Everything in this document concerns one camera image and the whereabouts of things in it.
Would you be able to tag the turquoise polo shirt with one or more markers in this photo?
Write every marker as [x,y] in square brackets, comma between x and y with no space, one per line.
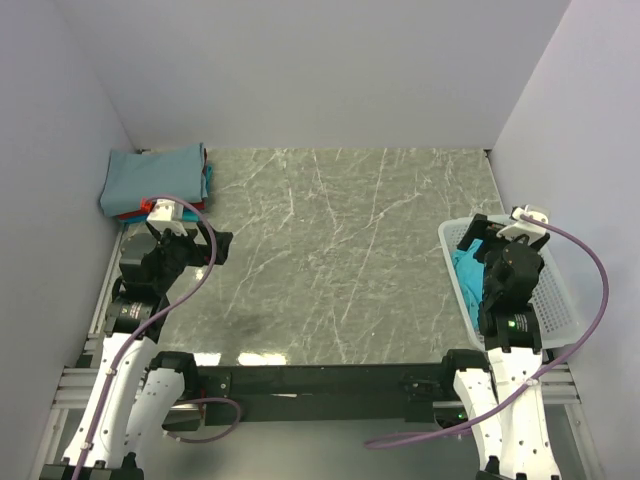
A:
[470,275]

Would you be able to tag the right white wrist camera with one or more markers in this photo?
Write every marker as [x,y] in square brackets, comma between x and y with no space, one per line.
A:
[528,225]

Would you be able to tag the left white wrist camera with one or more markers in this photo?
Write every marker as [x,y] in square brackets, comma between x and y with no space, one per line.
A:
[162,210]

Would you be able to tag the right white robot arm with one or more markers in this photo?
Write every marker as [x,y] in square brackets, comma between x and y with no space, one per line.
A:
[498,389]

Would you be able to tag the black base beam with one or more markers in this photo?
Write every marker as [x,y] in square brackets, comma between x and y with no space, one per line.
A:
[286,393]

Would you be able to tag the folded teal t shirt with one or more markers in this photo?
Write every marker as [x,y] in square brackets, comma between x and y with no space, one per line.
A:
[208,175]

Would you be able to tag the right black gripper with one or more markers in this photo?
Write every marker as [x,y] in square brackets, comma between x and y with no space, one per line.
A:
[477,228]

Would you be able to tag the folded red t shirt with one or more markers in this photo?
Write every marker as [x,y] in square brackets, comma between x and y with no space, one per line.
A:
[141,215]

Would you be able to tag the white plastic basket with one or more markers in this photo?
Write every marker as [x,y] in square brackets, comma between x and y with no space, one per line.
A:
[560,323]

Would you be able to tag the aluminium frame rail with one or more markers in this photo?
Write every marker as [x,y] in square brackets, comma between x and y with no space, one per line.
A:
[76,384]

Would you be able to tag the folded grey-blue t shirt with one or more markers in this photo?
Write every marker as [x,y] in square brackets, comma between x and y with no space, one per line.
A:
[133,177]

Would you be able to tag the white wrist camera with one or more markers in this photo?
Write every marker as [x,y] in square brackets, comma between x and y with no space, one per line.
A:
[528,225]
[162,210]

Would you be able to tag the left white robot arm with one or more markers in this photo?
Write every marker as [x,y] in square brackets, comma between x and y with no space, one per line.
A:
[137,383]

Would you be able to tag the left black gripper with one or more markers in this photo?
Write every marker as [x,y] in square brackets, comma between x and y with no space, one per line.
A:
[199,254]

